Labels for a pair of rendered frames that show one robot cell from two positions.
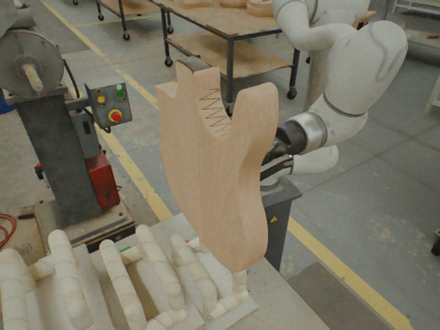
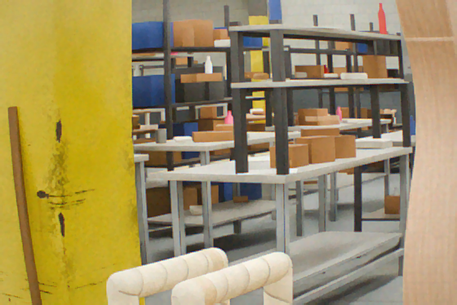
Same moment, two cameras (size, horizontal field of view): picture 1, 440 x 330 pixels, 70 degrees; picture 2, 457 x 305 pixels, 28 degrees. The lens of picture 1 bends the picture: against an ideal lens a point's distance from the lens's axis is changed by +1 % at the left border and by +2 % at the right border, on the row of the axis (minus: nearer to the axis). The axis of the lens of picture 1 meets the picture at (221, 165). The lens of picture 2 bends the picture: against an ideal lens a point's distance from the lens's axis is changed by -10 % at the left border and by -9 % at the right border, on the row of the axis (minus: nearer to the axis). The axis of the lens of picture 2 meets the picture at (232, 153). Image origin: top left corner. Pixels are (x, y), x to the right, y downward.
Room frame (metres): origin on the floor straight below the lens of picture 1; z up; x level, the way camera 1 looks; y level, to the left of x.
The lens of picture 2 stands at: (-0.08, -0.61, 1.40)
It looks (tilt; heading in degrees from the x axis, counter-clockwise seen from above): 4 degrees down; 65
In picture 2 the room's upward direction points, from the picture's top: 2 degrees counter-clockwise
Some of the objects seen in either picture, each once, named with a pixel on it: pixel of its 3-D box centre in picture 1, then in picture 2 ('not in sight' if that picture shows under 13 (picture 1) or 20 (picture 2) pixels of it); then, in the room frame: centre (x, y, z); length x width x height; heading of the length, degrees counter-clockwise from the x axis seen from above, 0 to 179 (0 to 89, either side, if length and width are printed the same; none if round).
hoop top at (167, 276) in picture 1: (157, 256); not in sight; (0.41, 0.14, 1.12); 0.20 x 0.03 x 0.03; 32
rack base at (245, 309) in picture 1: (205, 280); not in sight; (0.47, 0.04, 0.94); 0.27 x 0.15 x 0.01; 33
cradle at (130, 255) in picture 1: (129, 256); not in sight; (0.47, 0.22, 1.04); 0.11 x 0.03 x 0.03; 123
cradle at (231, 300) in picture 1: (227, 303); not in sight; (0.40, -0.01, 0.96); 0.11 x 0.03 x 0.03; 123
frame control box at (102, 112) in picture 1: (101, 104); not in sight; (1.40, 0.59, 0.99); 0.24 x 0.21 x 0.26; 33
